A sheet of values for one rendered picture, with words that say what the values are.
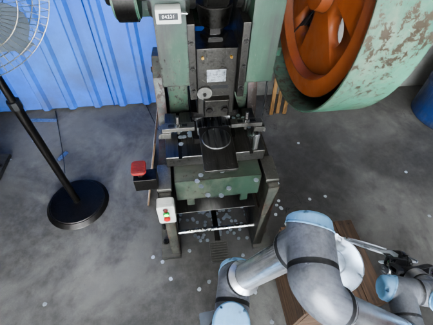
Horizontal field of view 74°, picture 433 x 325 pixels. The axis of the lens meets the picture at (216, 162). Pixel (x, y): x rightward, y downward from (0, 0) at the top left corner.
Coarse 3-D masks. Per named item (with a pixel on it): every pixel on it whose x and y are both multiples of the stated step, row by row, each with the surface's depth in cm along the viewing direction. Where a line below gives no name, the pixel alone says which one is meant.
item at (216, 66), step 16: (224, 32) 101; (208, 48) 97; (224, 48) 98; (208, 64) 102; (224, 64) 102; (208, 80) 106; (224, 80) 107; (208, 96) 111; (224, 96) 112; (208, 112) 113; (224, 112) 115
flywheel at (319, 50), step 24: (288, 0) 121; (312, 0) 97; (336, 0) 89; (360, 0) 78; (288, 24) 123; (312, 24) 106; (336, 24) 94; (360, 24) 73; (288, 48) 122; (312, 48) 108; (336, 48) 91; (288, 72) 124; (312, 72) 109; (336, 72) 86; (312, 96) 103
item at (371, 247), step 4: (348, 240) 126; (352, 240) 139; (356, 240) 141; (356, 244) 121; (360, 244) 120; (364, 244) 128; (368, 244) 130; (372, 244) 141; (368, 248) 120; (372, 248) 123; (376, 248) 123; (380, 248) 128; (384, 248) 138; (380, 252) 114; (412, 260) 123; (416, 260) 122
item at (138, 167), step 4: (132, 164) 117; (136, 164) 117; (140, 164) 117; (144, 164) 117; (132, 168) 116; (136, 168) 116; (140, 168) 116; (144, 168) 116; (132, 172) 114; (136, 172) 114; (140, 172) 115; (144, 172) 115
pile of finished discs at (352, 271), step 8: (336, 240) 141; (344, 240) 141; (336, 248) 138; (344, 248) 138; (352, 248) 138; (344, 256) 136; (352, 256) 136; (360, 256) 136; (344, 264) 133; (352, 264) 133; (360, 264) 133; (344, 272) 131; (352, 272) 131; (360, 272) 131; (344, 280) 129; (352, 280) 129; (360, 280) 129; (352, 288) 127
